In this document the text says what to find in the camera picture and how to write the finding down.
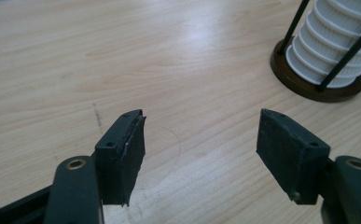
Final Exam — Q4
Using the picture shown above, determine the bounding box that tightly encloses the stack of white paper cups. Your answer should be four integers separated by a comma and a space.
285, 0, 361, 89

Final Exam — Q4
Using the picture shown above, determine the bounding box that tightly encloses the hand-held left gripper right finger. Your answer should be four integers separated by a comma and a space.
256, 107, 331, 205

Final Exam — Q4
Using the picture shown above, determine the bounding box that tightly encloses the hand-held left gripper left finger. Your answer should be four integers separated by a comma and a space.
93, 108, 147, 207

